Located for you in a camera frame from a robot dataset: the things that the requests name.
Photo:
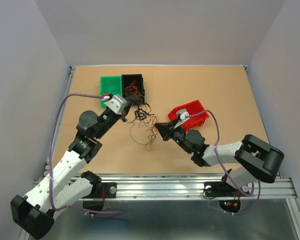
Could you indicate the red plastic bin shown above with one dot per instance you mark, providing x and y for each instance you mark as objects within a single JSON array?
[{"x": 193, "y": 107}]

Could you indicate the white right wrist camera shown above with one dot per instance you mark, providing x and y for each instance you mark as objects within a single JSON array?
[{"x": 182, "y": 117}]

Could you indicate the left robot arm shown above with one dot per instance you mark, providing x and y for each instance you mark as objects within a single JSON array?
[{"x": 37, "y": 210}]

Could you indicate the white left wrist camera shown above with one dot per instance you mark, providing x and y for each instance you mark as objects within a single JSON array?
[{"x": 115, "y": 103}]

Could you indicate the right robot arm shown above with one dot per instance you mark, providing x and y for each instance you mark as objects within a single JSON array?
[{"x": 258, "y": 160}]

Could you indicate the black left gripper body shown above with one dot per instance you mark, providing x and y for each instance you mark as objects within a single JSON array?
[{"x": 107, "y": 120}]

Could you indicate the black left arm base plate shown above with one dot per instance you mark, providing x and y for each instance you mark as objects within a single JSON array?
[{"x": 104, "y": 189}]

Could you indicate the black plastic bin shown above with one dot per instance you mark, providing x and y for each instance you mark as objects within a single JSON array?
[{"x": 133, "y": 85}]

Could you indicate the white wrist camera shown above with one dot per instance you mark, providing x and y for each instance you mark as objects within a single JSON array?
[
  {"x": 115, "y": 103},
  {"x": 182, "y": 117}
]

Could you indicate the green plastic bin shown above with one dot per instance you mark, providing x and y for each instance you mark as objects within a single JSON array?
[{"x": 111, "y": 85}]

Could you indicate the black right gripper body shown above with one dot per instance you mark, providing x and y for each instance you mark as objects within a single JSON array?
[{"x": 179, "y": 136}]

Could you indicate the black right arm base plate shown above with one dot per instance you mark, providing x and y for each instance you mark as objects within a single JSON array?
[{"x": 215, "y": 189}]

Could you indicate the aluminium mounting rail frame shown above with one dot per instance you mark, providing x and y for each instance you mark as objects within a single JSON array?
[{"x": 159, "y": 191}]

